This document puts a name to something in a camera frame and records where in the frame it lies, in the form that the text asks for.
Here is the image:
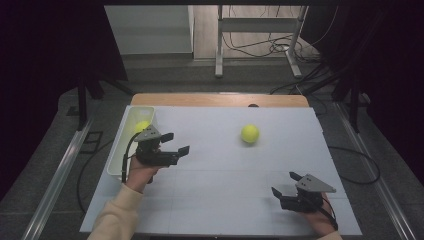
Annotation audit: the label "white metal desk frame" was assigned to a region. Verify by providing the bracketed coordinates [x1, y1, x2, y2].
[214, 4, 309, 79]

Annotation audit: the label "white cabinet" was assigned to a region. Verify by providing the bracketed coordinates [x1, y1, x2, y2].
[104, 4, 195, 56]

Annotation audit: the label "wooden table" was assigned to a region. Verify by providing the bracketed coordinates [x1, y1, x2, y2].
[129, 93, 310, 108]

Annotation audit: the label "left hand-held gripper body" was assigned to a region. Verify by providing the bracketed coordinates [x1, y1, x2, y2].
[134, 124, 181, 168]

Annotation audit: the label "white plastic bin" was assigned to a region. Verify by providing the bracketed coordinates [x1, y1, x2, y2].
[106, 105, 159, 181]

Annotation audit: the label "black floor cable bundle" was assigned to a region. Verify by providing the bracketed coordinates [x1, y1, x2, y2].
[269, 63, 338, 96]

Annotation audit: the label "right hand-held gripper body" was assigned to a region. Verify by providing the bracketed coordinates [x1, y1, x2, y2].
[279, 173, 337, 214]

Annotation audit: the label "dark curtain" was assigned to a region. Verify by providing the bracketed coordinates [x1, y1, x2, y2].
[0, 0, 128, 201]
[301, 0, 424, 188]

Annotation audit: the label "person's left hand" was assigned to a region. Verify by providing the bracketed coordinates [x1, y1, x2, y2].
[124, 154, 161, 194]

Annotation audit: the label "tangle of black cables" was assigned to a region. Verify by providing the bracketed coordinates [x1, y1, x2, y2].
[222, 33, 321, 64]

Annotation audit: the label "left hand-held gripper black cable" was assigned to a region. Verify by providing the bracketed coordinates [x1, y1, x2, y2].
[120, 132, 141, 184]

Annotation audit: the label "black looped floor cable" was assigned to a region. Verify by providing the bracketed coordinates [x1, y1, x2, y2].
[328, 145, 382, 186]

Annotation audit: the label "white table cover sheet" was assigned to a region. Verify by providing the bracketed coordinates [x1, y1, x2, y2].
[79, 105, 363, 237]

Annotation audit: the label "hand-held gripper black cable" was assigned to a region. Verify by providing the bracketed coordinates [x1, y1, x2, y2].
[309, 194, 339, 232]
[120, 132, 141, 184]

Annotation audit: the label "black metal stand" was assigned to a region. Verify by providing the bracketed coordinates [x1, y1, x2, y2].
[301, 66, 371, 134]
[76, 71, 134, 132]

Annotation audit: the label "black curved floor cable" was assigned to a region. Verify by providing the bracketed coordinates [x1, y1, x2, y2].
[77, 139, 114, 214]

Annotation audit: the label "right hand-held gripper black cable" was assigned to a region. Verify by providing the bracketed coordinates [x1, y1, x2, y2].
[309, 194, 339, 232]

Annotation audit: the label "yellow tennis ball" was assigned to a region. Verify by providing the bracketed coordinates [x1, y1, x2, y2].
[240, 123, 261, 145]
[134, 120, 152, 134]

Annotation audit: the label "aluminium floor rail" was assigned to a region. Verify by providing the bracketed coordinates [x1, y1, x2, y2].
[21, 118, 94, 240]
[334, 101, 418, 240]

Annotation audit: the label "person's right hand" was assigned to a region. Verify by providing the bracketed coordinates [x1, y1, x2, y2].
[301, 194, 338, 238]

